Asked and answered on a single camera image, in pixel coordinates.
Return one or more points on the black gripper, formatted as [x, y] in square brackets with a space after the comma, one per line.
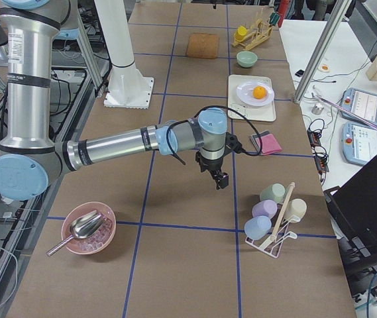
[211, 165]

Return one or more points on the white round plate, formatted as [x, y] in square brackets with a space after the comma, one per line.
[244, 93]

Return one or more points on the orange fruit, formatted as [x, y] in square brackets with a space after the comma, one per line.
[259, 92]

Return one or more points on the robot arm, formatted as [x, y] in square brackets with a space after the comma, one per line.
[38, 144]

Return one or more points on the cream bear tray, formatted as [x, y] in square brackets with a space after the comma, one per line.
[266, 113]

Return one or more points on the purple cup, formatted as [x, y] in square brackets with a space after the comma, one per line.
[266, 208]

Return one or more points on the green cup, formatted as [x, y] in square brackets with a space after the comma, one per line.
[275, 192]

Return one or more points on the pink cloth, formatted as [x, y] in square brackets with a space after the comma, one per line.
[268, 144]

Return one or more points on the blue cup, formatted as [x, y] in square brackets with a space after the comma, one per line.
[257, 227]

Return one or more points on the beige cup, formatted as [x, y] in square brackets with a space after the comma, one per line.
[296, 207]

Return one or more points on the green bowl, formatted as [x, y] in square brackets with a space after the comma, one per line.
[246, 59]

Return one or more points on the wooden cutting board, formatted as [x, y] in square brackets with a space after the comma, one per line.
[203, 46]

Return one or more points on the pink bowl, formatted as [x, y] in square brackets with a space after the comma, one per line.
[102, 236]

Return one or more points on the lower teach pendant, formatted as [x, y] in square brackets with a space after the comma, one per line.
[359, 143]

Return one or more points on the teach pendant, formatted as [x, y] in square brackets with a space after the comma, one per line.
[361, 103]
[359, 143]

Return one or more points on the metal scoop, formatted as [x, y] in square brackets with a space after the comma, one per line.
[81, 228]

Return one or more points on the yellow cup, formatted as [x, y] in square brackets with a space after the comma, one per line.
[240, 33]

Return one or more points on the black laptop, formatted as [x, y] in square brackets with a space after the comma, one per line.
[353, 206]

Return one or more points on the wooden dish rack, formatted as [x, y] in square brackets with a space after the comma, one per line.
[258, 32]

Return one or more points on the upper teach pendant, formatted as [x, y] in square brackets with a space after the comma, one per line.
[361, 103]

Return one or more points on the wooden rack handle rod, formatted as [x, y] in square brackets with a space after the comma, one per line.
[278, 222]

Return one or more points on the white wire cup rack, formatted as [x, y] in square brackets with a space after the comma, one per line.
[272, 247]

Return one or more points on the aluminium frame post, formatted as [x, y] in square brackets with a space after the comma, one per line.
[321, 47]

